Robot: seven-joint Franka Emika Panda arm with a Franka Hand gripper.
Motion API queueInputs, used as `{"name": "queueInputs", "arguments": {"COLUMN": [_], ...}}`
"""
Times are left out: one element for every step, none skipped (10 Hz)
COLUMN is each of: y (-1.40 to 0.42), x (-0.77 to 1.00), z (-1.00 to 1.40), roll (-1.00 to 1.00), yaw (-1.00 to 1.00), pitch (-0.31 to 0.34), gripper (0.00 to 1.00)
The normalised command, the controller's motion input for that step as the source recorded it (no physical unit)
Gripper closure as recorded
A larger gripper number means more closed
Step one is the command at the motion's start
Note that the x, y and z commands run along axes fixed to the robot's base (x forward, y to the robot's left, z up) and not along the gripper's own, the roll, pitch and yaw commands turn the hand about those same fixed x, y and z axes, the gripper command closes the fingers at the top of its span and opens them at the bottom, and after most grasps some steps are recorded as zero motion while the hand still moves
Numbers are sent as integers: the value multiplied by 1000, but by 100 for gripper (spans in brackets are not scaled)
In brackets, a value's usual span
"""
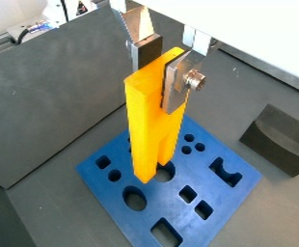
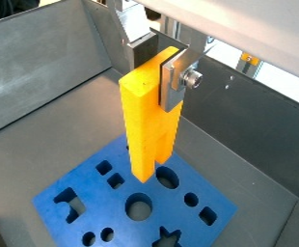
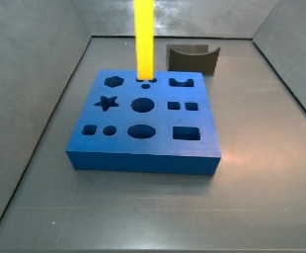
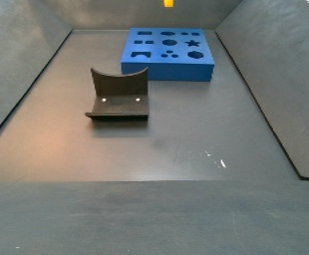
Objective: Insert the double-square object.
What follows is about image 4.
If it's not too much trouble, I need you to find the blue foam shape-sorter block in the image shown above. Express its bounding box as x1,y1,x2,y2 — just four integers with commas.
120,28,214,82

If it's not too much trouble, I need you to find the black curved plastic stand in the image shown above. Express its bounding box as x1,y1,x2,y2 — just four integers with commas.
85,69,150,120

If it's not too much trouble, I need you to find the yellow double-square peg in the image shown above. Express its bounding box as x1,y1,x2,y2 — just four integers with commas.
162,0,174,8

